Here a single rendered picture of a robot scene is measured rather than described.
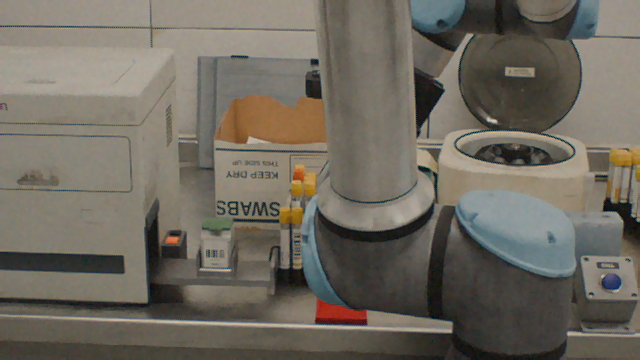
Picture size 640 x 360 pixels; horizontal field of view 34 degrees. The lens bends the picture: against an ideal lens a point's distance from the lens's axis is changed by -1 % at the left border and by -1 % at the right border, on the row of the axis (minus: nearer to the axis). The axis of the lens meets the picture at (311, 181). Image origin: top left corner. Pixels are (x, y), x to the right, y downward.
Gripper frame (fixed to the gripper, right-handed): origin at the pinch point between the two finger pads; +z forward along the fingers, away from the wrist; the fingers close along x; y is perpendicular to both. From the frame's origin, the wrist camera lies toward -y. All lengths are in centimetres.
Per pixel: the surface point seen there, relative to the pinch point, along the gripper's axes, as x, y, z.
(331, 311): -4.4, 10.1, 13.3
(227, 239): -2.2, -6.7, 12.4
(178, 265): 1.0, -10.3, 20.6
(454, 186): 25.3, 22.4, -2.7
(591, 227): 5.7, 36.9, -12.5
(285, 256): 4.3, 2.2, 13.1
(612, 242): 5.8, 40.9, -12.1
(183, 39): 60, -27, 8
